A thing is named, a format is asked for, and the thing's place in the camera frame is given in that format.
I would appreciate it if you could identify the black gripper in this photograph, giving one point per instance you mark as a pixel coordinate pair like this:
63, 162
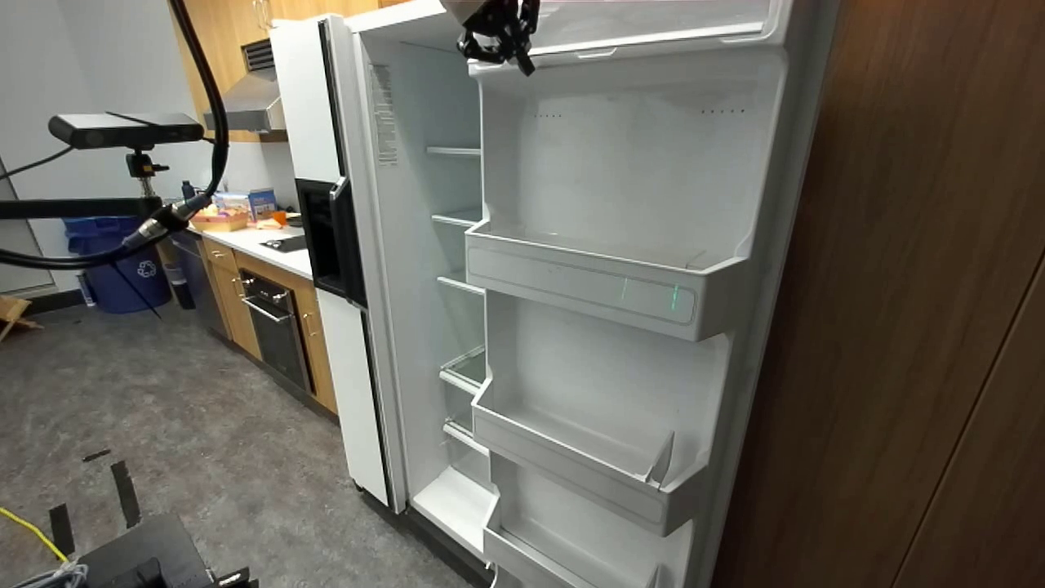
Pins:
507, 16

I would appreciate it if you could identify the steel range hood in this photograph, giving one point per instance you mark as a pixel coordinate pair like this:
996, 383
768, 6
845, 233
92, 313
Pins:
257, 108

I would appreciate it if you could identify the black stereo camera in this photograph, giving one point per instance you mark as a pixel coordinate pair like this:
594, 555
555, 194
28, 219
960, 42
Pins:
118, 128

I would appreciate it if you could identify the glass fridge shelf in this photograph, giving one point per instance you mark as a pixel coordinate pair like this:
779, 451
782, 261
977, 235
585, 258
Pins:
462, 285
462, 375
459, 219
454, 150

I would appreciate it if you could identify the black built-in oven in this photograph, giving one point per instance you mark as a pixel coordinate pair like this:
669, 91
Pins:
278, 329

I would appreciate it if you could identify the clear white shelf cover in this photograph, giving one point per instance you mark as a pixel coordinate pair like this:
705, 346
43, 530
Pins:
654, 34

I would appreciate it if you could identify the blue recycling bin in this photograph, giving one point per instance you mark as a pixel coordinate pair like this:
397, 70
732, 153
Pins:
101, 283

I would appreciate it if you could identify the blue box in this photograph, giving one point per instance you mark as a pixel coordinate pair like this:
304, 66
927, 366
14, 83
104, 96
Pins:
261, 203

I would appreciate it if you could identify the white door bin with divider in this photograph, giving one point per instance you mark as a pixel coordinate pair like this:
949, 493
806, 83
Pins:
575, 460

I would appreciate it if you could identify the dark wooden wall panel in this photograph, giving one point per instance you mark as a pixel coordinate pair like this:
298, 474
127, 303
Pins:
924, 303

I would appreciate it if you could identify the large white door bin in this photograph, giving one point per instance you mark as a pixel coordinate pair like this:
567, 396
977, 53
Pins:
607, 285

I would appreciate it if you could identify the white fridge door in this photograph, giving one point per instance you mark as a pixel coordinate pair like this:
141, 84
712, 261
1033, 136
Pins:
630, 164

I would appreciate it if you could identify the black robot cart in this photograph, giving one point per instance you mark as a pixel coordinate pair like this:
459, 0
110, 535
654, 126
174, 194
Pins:
151, 555

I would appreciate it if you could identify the white freezer door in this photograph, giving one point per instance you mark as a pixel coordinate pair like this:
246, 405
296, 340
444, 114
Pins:
355, 404

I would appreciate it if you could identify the wooden wall cabinet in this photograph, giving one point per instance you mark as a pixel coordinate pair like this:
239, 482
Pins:
239, 19

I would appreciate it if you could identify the black camera stand bar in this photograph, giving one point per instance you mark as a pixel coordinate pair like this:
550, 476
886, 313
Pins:
77, 205

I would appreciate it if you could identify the wooden kitchen base cabinet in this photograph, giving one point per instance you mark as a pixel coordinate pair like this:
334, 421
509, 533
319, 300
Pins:
224, 295

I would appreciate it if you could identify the black ice water dispenser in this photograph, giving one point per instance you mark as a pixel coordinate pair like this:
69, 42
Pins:
329, 247

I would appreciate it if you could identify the low white door bin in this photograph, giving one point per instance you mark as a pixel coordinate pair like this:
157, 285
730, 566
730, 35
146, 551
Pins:
544, 551

